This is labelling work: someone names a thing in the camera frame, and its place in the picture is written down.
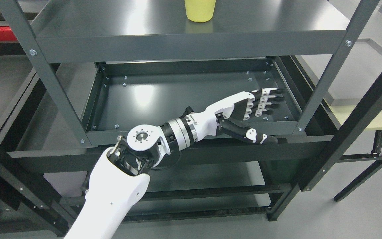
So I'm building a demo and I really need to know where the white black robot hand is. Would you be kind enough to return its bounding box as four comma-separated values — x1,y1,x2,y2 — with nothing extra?
181,87,283,145

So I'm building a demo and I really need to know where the yellow plastic cup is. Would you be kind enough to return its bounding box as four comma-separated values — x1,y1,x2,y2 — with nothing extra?
184,0,216,23

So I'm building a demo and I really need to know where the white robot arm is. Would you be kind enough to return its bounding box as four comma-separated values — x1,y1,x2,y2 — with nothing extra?
65,107,195,239

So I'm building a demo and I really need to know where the grey metal shelf unit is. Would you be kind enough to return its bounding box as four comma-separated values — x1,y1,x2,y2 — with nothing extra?
0,0,378,147

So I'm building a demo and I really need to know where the black metal rack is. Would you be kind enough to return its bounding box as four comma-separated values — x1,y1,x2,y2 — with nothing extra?
0,27,382,238

